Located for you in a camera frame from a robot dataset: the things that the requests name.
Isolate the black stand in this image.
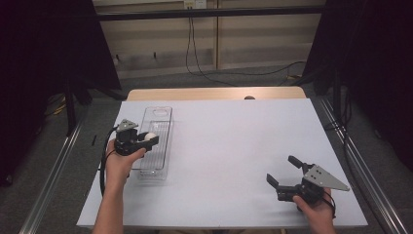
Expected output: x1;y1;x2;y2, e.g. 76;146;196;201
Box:
63;79;78;137

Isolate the metal floor rail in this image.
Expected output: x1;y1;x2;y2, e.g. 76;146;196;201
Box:
319;97;409;234
19;118;85;234

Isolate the person's right hand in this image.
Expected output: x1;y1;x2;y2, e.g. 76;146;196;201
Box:
292;187;336;225

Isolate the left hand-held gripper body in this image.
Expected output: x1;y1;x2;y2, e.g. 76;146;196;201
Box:
113;118;154;157

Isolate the hand-held gripper black cable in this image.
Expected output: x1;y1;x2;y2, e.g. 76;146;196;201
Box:
98;126;119;197
322;190;337;219

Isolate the person's left hand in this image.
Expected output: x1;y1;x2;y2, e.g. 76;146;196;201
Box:
104;139;147;192

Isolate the white table board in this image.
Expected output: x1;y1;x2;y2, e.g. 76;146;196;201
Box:
76;98;368;229

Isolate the black horizontal bar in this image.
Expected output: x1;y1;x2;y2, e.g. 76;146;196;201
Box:
96;5;326;22

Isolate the right hand-held gripper black cable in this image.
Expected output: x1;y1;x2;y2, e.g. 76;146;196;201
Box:
322;190;337;219

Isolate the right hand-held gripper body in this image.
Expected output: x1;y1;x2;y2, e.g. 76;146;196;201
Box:
276;164;352;206

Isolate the clear plastic egg container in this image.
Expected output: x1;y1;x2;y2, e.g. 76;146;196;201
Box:
131;105;175;181

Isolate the yellow floor cable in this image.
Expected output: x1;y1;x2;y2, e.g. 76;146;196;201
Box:
52;101;67;116

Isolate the wooden table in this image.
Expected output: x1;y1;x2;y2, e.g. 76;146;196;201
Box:
126;86;308;102

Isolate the left hand-held gripper black cable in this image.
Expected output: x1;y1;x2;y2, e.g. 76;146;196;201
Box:
98;126;119;197

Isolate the black wall cable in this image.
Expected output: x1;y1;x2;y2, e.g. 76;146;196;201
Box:
185;16;307;88

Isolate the white wall outlet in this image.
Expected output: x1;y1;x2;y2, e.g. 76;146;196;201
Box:
183;0;208;10

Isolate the black curtain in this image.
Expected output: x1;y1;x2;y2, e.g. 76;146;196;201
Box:
301;0;413;172
0;0;123;188

